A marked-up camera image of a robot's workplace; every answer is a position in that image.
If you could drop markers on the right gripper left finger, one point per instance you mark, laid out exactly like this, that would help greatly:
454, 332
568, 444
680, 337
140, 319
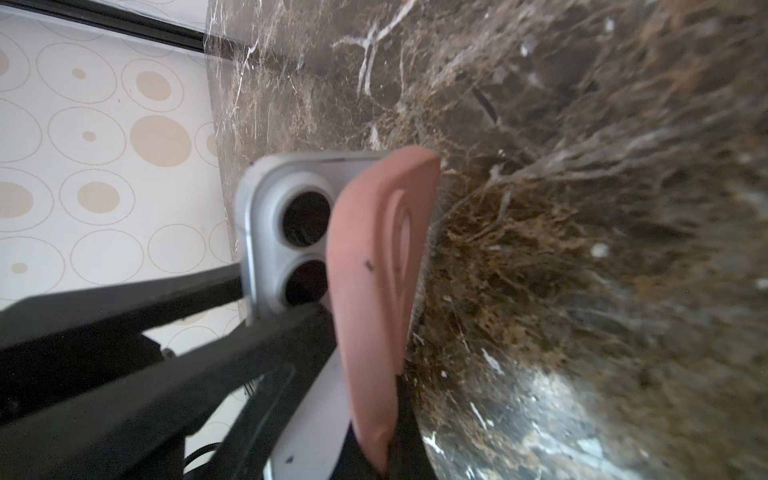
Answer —
108, 431

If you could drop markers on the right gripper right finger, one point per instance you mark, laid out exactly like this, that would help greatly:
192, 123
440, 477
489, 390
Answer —
408, 459

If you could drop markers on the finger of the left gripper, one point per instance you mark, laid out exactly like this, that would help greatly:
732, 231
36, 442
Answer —
118, 309

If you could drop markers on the phone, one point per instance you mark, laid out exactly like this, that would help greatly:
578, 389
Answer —
282, 211

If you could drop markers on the pink phone case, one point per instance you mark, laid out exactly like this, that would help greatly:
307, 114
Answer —
375, 242

